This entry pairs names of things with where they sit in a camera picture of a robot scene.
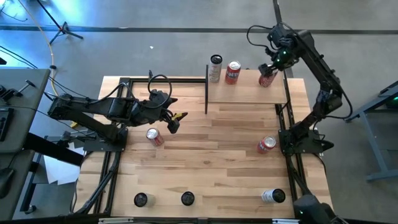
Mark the black tripod stand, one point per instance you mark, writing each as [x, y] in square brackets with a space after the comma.
[63, 29]

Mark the white Celsius can orange print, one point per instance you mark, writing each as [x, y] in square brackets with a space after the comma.
[214, 73]

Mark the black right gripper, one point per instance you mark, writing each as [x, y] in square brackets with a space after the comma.
[284, 57]

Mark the black aluminium table frame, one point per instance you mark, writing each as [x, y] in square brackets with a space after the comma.
[161, 80]

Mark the white Celsius Arctic Vibe can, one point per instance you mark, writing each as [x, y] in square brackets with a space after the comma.
[273, 196]
[187, 198]

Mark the grey desk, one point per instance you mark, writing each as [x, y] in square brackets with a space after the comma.
[28, 118]
[15, 161]

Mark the grey-blue metal stand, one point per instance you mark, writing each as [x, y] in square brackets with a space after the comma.
[372, 140]

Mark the red Coca-Cola can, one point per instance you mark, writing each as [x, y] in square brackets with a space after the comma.
[156, 139]

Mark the red Fanta can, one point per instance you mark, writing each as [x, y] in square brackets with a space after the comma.
[265, 146]
[231, 76]

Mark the Star Wars Coca-Cola can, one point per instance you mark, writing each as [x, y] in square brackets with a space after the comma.
[266, 81]

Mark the black-topped white can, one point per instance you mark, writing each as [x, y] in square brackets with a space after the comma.
[140, 199]

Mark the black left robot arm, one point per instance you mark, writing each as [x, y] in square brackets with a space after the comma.
[93, 107]

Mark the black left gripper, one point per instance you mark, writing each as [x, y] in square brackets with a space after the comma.
[160, 115]

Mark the black clamp tool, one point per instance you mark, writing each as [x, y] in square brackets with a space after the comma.
[9, 92]

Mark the black device green light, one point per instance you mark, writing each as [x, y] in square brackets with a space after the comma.
[311, 208]

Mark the wooden shelf black metal legs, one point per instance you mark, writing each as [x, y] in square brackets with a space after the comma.
[248, 91]

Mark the black metal beam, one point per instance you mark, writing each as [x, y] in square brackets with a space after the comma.
[49, 148]

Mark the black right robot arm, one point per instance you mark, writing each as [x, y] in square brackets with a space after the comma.
[321, 68]

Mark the white paper sheet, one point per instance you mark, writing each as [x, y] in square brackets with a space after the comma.
[59, 171]

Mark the black keyboard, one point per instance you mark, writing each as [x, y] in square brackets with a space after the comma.
[4, 124]

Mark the silver metal bracket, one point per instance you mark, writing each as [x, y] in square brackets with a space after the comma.
[289, 221]
[115, 220]

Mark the yellow tape tag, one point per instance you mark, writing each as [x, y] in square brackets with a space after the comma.
[178, 117]

